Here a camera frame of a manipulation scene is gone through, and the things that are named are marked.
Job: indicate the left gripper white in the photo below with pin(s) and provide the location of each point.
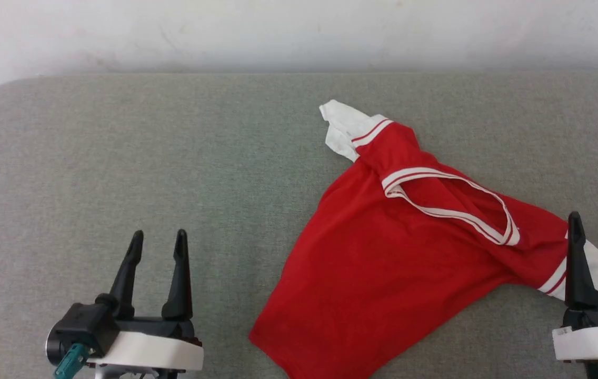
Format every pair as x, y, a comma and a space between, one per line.
157, 350

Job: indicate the red shirt with white sleeves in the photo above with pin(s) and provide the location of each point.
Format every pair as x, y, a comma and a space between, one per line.
383, 263

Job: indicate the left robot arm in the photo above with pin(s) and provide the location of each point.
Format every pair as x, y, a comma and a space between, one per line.
136, 372

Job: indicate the grey-green fabric sofa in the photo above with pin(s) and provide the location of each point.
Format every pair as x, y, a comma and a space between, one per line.
120, 158

